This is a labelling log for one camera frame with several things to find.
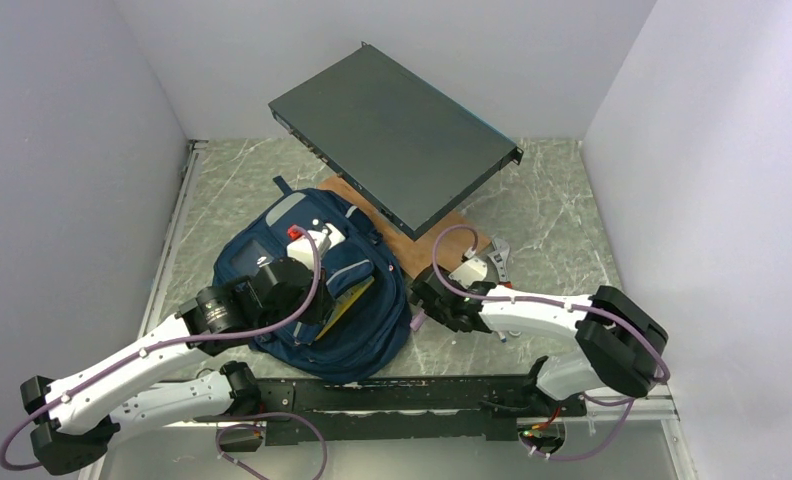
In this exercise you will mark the red handled adjustable wrench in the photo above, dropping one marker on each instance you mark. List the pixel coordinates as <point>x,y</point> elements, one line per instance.
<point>499,257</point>

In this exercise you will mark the dark grey rack unit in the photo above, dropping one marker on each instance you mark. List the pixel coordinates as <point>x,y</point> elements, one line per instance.
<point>384,129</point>

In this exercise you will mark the black front rail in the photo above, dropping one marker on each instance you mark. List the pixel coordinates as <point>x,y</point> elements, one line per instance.
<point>493,408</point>

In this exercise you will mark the brown wooden base board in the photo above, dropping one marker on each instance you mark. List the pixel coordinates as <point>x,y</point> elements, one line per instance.
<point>414,255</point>

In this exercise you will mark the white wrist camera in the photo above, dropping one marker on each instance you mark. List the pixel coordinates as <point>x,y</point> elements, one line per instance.
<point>324,236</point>
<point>472,269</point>

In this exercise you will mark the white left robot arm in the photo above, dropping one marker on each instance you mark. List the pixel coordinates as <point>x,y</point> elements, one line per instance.
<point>76,420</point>

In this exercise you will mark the pink highlighter pen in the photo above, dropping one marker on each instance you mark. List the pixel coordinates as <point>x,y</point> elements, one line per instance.
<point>418,320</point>

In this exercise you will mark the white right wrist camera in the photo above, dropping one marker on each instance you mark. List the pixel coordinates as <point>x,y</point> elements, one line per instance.
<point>472,269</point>

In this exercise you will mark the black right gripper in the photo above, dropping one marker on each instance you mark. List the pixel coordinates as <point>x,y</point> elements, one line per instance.
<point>434,313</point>

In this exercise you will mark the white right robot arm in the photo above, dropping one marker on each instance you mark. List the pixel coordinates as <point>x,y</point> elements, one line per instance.
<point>616,344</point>

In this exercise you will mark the yellow crayon box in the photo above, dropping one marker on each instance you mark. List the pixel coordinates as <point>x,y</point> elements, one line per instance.
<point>342,305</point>

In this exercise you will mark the navy blue student backpack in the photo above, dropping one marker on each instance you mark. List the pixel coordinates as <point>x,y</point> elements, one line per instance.
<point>375,328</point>

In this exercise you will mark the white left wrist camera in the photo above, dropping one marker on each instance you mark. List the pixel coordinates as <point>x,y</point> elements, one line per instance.
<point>324,236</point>

